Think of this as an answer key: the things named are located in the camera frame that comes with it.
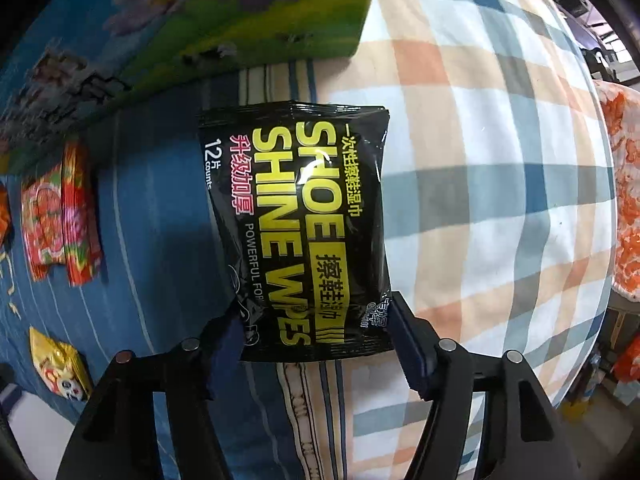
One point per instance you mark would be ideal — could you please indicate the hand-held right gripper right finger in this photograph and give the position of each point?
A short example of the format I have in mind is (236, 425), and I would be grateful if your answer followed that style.
(407, 345)

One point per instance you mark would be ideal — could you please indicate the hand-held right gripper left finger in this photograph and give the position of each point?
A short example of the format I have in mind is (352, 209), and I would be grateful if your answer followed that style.
(227, 355)

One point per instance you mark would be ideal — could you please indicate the black wet wipes packet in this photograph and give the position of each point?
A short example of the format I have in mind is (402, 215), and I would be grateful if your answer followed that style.
(300, 230)

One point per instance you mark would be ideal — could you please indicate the blue striped bed sheet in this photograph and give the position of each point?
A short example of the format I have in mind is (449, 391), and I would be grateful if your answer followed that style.
(145, 270)

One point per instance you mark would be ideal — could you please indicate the yellow snack packet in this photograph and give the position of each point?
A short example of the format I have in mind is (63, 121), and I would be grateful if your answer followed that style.
(57, 370)

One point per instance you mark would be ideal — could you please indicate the plaid quilt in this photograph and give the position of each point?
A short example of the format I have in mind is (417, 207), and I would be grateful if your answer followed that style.
(475, 170)

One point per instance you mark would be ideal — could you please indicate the red floral snack packet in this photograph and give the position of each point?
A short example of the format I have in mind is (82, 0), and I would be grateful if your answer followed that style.
(60, 220)

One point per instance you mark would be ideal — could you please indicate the orange snack packet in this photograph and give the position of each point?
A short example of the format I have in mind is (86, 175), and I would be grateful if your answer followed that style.
(4, 222)

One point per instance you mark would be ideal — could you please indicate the orange floral cloth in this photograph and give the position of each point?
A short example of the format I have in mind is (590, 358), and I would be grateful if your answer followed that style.
(625, 185)

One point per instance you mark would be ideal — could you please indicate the green floral printed box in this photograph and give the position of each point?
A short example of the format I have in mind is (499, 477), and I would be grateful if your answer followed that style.
(180, 45)

